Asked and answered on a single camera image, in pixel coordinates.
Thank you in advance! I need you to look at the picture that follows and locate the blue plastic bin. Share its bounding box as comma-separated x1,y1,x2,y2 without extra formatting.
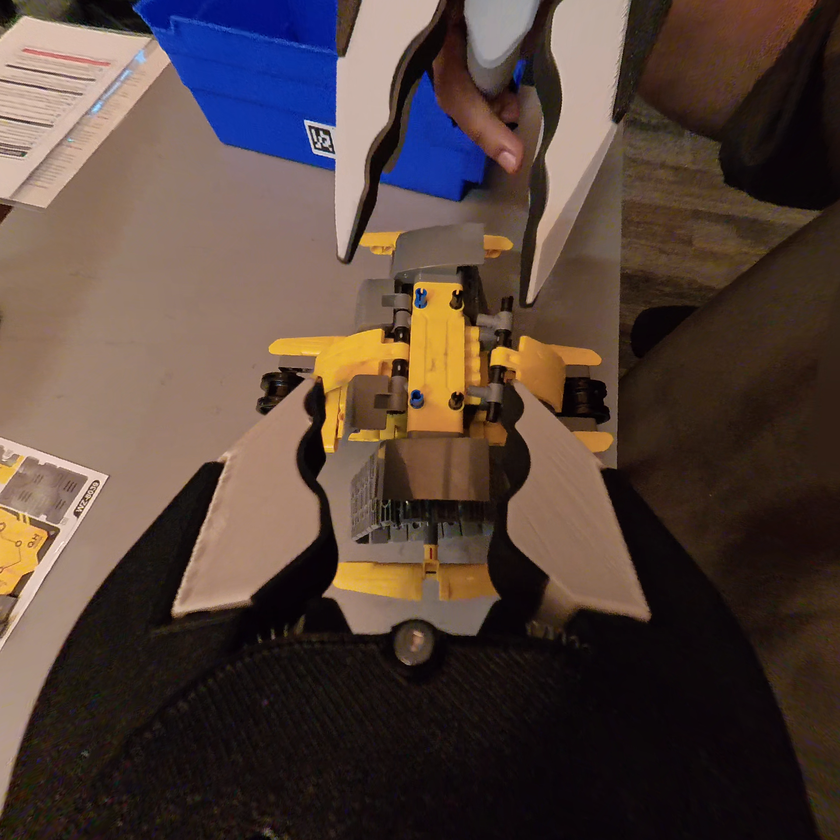
133,0,529,201

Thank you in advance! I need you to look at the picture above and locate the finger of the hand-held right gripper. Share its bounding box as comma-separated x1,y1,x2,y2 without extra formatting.
333,0,450,265
520,0,632,308

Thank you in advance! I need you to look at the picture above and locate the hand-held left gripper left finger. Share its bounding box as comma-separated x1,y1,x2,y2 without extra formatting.
171,378,342,619

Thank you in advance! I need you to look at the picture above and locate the person's right hand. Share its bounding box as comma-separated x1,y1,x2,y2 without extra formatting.
430,26,526,175

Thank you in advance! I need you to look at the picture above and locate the white printed instruction sheet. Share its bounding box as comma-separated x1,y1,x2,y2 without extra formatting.
0,16,168,210

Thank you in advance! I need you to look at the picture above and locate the black mesh office chair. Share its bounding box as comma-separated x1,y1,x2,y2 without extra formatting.
631,305,700,358

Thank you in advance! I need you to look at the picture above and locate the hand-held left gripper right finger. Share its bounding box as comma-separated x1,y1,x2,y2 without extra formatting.
487,382,652,634

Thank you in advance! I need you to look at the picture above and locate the yellow grey toy brick vehicle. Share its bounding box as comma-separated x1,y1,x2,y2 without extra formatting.
256,223,614,601

